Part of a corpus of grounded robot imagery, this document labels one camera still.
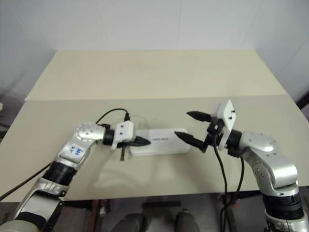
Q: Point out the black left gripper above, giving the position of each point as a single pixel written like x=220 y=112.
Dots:
x=125 y=144

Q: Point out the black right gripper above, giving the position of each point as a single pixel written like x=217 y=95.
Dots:
x=213 y=134

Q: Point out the black bar under table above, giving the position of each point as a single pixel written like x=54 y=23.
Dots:
x=161 y=205

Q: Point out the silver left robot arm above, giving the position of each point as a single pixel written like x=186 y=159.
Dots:
x=72 y=152

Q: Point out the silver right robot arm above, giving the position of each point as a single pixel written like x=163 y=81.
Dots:
x=260 y=145

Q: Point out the white hard pencil case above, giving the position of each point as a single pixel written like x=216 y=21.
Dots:
x=161 y=145

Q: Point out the dark rounded shape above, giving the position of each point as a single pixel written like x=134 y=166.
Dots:
x=185 y=221
x=131 y=223

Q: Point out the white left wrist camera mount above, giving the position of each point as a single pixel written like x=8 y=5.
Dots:
x=124 y=133

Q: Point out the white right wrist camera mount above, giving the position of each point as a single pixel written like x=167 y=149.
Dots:
x=229 y=113

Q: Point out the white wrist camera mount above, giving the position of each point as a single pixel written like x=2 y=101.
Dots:
x=229 y=113
x=124 y=133

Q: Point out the dark brown furniture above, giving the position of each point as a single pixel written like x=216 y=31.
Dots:
x=303 y=101

